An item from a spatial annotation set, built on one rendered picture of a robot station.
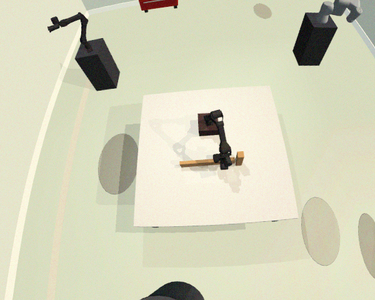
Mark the brown wooden post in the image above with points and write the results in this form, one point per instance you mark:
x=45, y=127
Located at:
x=239, y=158

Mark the brown wooden rail with steel hooks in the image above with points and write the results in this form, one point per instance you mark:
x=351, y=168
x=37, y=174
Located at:
x=203, y=162

